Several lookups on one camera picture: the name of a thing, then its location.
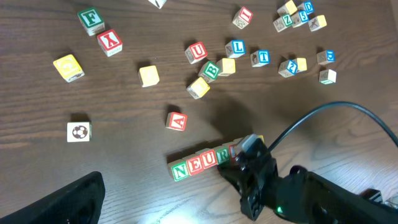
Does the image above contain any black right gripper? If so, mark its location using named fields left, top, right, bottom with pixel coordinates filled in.
left=218, top=139, right=279, bottom=221

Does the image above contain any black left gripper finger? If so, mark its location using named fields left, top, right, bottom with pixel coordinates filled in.
left=1, top=171, right=105, bottom=223

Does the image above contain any red i block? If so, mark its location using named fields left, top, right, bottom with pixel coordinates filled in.
left=223, top=142, right=238, bottom=161
left=232, top=7, right=253, bottom=29

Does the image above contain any green R wooden block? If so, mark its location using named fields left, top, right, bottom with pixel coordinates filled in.
left=213, top=146, right=230, bottom=165

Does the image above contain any red u block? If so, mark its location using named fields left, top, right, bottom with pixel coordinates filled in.
left=195, top=148, right=218, bottom=169
left=185, top=42, right=208, bottom=64

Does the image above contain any red E wooden block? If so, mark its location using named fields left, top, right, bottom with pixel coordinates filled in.
left=182, top=154, right=205, bottom=176

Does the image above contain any green N wooden block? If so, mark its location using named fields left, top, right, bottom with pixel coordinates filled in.
left=167, top=159, right=190, bottom=182

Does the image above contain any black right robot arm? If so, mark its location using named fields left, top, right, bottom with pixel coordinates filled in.
left=219, top=140, right=397, bottom=224

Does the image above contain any soccer ball O wooden block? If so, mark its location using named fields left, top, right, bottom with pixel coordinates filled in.
left=67, top=122, right=91, bottom=142

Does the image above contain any red A wooden block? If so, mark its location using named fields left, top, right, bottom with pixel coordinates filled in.
left=165, top=112, right=187, bottom=131

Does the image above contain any yellow acorn wooden block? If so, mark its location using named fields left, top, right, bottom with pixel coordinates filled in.
left=187, top=77, right=210, bottom=99

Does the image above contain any green B wooden block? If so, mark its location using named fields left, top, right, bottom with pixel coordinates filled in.
left=198, top=61, right=220, bottom=83

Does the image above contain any yellow block beside B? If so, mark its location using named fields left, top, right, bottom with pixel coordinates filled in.
left=216, top=58, right=236, bottom=76

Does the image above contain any blue 2 wooden block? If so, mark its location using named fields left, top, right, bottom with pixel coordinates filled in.
left=278, top=60, right=298, bottom=78

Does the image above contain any blue T wooden block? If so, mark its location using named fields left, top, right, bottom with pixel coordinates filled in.
left=250, top=50, right=271, bottom=67

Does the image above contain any blue L wooden block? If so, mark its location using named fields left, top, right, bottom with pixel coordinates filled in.
left=225, top=40, right=246, bottom=58

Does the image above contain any yellow hammer wooden block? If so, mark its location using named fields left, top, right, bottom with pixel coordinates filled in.
left=293, top=58, right=307, bottom=73

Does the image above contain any green white Z block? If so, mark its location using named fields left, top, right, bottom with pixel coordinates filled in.
left=318, top=69, right=337, bottom=85

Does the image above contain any yellow O wooden block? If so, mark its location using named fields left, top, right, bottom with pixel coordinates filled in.
left=138, top=65, right=160, bottom=88

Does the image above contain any yellow G wooden block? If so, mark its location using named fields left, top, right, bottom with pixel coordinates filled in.
left=53, top=54, right=85, bottom=83

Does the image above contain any blue D block right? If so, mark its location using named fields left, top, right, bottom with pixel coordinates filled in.
left=317, top=50, right=335, bottom=65

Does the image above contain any blue d block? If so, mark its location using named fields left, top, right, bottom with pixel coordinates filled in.
left=297, top=1, right=314, bottom=14
left=317, top=50, right=335, bottom=65

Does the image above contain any green Z wooden block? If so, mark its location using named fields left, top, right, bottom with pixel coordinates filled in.
left=273, top=14, right=293, bottom=32

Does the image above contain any red X wooden block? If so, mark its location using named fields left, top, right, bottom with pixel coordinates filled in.
left=97, top=29, right=123, bottom=57

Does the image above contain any yellow 8 wooden block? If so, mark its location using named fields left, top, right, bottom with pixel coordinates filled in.
left=308, top=15, right=327, bottom=32

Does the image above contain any blue 5 wooden block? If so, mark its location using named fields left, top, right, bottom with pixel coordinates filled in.
left=291, top=10, right=309, bottom=28

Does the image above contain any yellow block behind Z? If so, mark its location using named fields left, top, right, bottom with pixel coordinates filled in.
left=277, top=0, right=297, bottom=17

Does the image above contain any blue D block upper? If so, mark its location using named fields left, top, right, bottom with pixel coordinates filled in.
left=297, top=1, right=314, bottom=14

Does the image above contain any green F wooden block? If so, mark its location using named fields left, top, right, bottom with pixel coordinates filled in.
left=77, top=7, right=105, bottom=36

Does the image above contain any blue X wooden block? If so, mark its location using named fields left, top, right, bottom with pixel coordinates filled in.
left=148, top=0, right=167, bottom=9

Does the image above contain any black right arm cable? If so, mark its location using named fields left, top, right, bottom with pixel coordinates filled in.
left=267, top=101, right=398, bottom=153

